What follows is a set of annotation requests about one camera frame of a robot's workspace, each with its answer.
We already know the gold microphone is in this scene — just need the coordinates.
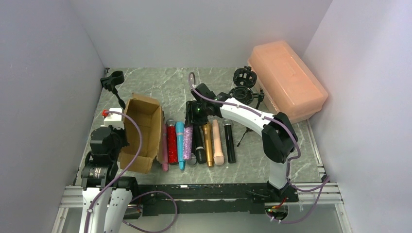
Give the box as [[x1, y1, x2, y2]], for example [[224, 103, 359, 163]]
[[202, 123, 214, 167]]

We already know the purple glitter microphone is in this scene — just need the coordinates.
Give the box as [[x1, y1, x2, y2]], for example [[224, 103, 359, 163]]
[[183, 126, 193, 160]]

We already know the blue microphone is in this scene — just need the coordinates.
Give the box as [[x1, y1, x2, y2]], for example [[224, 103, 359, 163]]
[[175, 121, 185, 171]]

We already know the red glitter microphone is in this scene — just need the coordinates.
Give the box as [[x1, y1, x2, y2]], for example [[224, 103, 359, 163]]
[[166, 118, 178, 165]]

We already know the black silver-head microphone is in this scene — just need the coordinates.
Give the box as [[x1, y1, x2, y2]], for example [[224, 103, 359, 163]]
[[223, 119, 236, 164]]

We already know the plain black microphone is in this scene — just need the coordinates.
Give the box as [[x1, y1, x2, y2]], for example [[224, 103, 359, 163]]
[[192, 126, 206, 164]]

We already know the cardboard box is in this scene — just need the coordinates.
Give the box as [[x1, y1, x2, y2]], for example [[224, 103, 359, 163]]
[[119, 93, 164, 174]]

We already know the beige plastic microphone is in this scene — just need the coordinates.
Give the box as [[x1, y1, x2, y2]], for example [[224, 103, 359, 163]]
[[212, 119, 224, 166]]

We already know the black tripod shock-mount stand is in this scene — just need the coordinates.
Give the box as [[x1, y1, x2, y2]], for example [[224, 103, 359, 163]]
[[228, 86, 265, 148]]

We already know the black glitter microphone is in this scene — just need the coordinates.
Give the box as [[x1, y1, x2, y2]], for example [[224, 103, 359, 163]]
[[186, 153, 197, 166]]

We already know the pink microphone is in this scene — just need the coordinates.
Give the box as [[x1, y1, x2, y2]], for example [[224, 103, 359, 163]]
[[162, 124, 169, 171]]

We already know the black clip round-base stand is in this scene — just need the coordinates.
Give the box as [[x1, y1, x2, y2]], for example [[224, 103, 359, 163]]
[[100, 70, 126, 109]]

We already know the black shock-mount round-base stand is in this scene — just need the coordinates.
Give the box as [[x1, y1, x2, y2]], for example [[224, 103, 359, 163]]
[[233, 66, 257, 88]]

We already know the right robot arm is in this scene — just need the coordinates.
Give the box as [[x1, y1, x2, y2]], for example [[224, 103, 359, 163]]
[[189, 83, 298, 197]]

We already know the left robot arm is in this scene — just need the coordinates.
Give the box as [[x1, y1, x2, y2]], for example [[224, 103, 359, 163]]
[[79, 126, 138, 233]]

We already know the orange plastic storage box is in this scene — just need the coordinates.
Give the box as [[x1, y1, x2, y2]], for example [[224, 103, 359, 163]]
[[248, 41, 328, 123]]

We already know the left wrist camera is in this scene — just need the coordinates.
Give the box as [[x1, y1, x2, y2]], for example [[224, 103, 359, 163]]
[[102, 108, 124, 129]]

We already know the aluminium rail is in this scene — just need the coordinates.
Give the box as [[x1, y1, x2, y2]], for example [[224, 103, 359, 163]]
[[52, 183, 353, 233]]

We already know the black base frame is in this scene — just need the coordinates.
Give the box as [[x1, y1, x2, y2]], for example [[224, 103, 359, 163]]
[[129, 183, 299, 216]]

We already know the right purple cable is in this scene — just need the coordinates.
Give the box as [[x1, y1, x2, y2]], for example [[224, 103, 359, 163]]
[[188, 71, 330, 225]]

